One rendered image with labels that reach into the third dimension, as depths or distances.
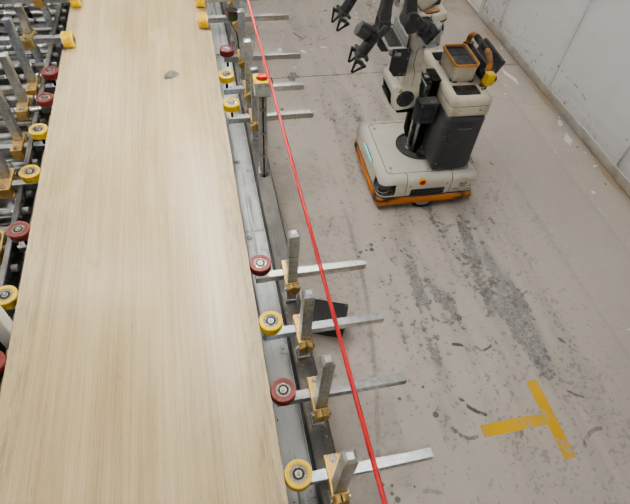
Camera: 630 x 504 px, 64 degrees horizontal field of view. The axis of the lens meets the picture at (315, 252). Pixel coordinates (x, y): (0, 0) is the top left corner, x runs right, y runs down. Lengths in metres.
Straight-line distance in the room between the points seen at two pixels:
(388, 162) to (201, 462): 2.28
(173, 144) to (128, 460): 1.36
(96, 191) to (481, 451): 2.08
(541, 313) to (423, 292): 0.68
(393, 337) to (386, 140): 1.36
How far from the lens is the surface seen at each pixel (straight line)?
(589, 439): 2.93
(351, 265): 1.97
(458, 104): 3.00
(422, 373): 2.73
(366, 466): 1.61
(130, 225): 2.05
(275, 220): 2.27
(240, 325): 1.72
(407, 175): 3.23
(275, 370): 1.95
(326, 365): 1.38
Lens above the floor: 2.38
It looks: 51 degrees down
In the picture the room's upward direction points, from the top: 6 degrees clockwise
